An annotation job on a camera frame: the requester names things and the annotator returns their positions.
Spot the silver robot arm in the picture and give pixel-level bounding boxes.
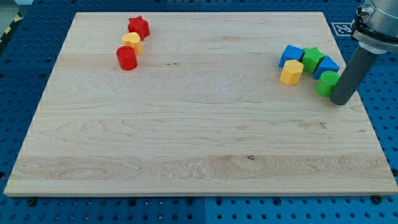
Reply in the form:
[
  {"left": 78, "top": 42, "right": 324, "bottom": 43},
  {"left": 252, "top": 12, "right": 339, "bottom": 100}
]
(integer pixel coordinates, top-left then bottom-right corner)
[{"left": 351, "top": 0, "right": 397, "bottom": 54}]

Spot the wooden board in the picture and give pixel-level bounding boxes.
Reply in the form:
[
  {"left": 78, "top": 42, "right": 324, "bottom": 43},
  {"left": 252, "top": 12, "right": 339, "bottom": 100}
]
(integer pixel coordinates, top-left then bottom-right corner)
[{"left": 4, "top": 12, "right": 397, "bottom": 197}]

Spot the red cylinder block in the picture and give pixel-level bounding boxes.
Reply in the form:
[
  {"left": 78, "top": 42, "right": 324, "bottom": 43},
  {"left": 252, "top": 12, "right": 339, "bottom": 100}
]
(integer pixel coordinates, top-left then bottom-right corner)
[{"left": 116, "top": 45, "right": 137, "bottom": 70}]

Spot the yellow heart block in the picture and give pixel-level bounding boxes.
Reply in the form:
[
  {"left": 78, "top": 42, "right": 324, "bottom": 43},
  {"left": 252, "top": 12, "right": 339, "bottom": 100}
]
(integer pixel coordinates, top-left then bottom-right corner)
[{"left": 121, "top": 32, "right": 142, "bottom": 55}]

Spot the yellow hexagon block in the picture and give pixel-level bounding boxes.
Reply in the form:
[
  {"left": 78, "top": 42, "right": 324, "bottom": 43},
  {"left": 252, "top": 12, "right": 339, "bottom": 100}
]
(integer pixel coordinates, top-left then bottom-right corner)
[{"left": 280, "top": 60, "right": 304, "bottom": 85}]

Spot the red star block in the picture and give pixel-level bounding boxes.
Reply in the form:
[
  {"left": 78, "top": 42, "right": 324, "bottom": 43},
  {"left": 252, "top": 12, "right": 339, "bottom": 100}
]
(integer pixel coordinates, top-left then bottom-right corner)
[{"left": 127, "top": 16, "right": 150, "bottom": 41}]

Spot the blue cube block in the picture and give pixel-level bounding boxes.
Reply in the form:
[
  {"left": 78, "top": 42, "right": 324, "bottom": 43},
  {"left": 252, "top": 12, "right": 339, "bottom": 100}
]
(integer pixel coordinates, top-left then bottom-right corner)
[{"left": 279, "top": 45, "right": 304, "bottom": 68}]

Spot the green star block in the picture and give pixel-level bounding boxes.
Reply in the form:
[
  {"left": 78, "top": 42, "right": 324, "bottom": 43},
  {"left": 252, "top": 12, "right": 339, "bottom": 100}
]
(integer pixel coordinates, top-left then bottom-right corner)
[{"left": 302, "top": 47, "right": 325, "bottom": 75}]

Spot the green cylinder block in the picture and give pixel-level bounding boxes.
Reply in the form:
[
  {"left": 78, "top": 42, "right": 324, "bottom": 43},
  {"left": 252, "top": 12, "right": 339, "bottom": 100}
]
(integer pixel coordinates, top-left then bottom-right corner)
[{"left": 315, "top": 71, "right": 340, "bottom": 97}]

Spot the blue triangle block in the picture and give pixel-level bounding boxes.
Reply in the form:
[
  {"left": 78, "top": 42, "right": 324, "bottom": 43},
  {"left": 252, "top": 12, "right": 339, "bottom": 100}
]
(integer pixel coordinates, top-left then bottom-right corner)
[{"left": 313, "top": 56, "right": 340, "bottom": 80}]

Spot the white fiducial marker tag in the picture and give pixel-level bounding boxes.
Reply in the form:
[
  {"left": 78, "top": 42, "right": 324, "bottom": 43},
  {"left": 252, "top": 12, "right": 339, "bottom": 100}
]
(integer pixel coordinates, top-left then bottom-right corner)
[{"left": 331, "top": 22, "right": 353, "bottom": 37}]

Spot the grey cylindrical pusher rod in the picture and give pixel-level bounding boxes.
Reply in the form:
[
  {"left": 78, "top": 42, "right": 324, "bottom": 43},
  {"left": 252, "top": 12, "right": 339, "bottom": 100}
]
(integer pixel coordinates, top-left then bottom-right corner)
[{"left": 329, "top": 46, "right": 380, "bottom": 106}]

